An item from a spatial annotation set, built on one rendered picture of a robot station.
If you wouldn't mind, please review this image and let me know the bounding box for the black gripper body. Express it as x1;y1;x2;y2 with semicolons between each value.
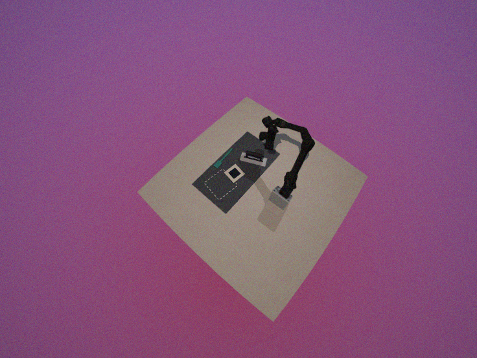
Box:
265;133;276;150

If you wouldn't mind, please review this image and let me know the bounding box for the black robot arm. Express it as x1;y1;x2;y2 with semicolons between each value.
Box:
259;116;315;198

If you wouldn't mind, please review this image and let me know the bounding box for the beige square tile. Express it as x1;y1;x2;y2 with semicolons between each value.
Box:
224;164;245;183

